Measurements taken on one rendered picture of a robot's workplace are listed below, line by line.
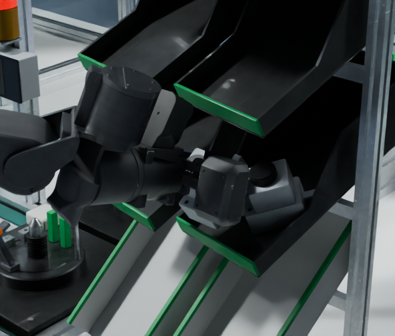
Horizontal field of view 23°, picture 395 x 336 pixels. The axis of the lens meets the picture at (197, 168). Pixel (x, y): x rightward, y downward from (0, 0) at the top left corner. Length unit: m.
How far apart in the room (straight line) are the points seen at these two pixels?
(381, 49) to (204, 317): 0.40
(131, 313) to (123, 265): 0.07
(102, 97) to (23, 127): 0.08
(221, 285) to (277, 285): 0.07
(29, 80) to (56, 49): 1.24
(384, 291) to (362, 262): 0.55
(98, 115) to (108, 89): 0.03
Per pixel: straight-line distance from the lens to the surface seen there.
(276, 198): 1.03
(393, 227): 1.83
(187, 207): 1.04
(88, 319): 1.28
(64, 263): 1.45
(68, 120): 0.90
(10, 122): 0.90
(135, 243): 1.27
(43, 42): 2.84
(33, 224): 1.44
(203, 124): 1.22
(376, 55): 1.00
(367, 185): 1.05
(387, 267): 1.70
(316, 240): 1.17
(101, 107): 0.87
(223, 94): 1.02
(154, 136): 0.94
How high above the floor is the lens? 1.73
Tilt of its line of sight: 25 degrees down
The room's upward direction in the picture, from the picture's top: straight up
